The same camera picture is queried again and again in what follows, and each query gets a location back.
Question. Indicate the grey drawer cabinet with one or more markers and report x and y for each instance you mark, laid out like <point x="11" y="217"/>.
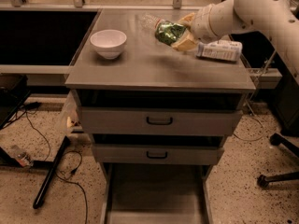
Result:
<point x="152" y="76"/>

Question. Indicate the white ceramic bowl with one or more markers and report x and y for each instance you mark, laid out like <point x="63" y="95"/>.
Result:
<point x="109" y="44"/>

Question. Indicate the white labelled plastic bottle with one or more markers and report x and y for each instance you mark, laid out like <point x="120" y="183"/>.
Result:
<point x="225" y="50"/>

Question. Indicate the clear plastic bag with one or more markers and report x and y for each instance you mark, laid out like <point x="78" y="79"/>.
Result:
<point x="68" y="121"/>

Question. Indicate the black box at left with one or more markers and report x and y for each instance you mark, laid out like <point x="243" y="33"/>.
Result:
<point x="13" y="93"/>

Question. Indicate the black table leg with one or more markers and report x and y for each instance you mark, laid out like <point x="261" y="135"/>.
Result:
<point x="38" y="202"/>

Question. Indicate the grey bottom drawer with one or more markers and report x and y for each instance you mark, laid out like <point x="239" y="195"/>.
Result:
<point x="155" y="194"/>

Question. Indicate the grey drawer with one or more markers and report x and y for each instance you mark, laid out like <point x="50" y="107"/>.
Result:
<point x="157" y="154"/>
<point x="103" y="120"/>
<point x="155" y="194"/>

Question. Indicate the black office chair base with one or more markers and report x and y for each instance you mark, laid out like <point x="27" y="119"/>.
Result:
<point x="284" y="166"/>

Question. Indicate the green crushed can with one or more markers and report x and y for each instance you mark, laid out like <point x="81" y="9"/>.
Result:
<point x="168" y="32"/>

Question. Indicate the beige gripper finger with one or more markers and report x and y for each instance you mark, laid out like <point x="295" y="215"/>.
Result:
<point x="187" y="20"/>
<point x="186" y="42"/>

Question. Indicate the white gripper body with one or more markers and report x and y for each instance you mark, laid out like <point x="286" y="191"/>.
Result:
<point x="200" y="24"/>

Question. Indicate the water bottle on floor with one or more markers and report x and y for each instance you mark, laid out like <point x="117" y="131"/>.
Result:
<point x="22" y="156"/>

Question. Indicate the clear plastic water bottle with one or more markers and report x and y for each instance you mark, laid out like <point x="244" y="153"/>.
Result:
<point x="149" y="22"/>

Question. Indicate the grey middle drawer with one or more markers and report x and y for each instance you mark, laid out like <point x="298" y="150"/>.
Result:
<point x="157" y="154"/>

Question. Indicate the grey top drawer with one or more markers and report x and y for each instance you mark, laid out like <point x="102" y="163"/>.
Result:
<point x="103" y="120"/>

